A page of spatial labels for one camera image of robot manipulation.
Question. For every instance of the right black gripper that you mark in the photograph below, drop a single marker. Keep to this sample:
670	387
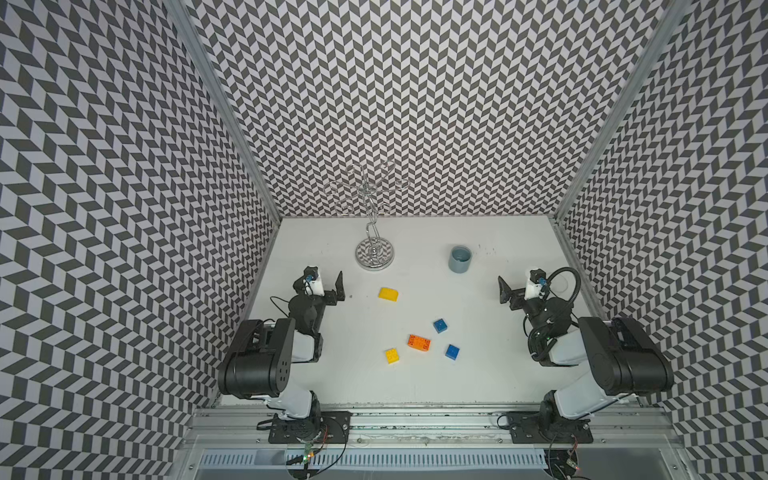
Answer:
505	292

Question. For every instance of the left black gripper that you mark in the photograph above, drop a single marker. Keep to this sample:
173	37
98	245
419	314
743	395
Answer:
330	294

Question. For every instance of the blue lego brick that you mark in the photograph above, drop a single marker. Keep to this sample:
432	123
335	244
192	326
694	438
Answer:
440	326
452	352

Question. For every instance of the small yellow lego brick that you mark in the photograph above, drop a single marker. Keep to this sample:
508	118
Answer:
392	356

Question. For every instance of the orange lego brick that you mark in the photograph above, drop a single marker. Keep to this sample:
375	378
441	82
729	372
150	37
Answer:
419	343

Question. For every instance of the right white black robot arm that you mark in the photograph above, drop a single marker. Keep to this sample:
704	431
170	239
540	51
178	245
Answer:
623	360

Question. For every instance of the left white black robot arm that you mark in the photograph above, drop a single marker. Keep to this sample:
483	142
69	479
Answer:
257	365

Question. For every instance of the yellow curved lego brick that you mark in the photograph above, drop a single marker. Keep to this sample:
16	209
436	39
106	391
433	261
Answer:
388	294

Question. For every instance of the clear glass cup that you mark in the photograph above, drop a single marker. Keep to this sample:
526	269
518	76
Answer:
563	285

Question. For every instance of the chrome mug tree stand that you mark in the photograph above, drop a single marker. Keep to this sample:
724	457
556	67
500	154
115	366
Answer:
374	253

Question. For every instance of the grey-blue ceramic cup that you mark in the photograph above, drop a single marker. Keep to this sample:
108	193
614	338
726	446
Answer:
460	259

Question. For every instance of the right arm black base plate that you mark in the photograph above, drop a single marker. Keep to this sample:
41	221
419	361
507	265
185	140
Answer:
527	427

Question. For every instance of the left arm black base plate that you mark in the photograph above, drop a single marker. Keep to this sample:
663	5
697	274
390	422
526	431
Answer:
332	427

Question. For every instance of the white ribbed cable duct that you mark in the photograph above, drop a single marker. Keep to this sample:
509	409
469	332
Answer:
376	459

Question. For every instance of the aluminium front rail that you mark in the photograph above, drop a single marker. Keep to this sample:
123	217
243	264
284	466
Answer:
474	426

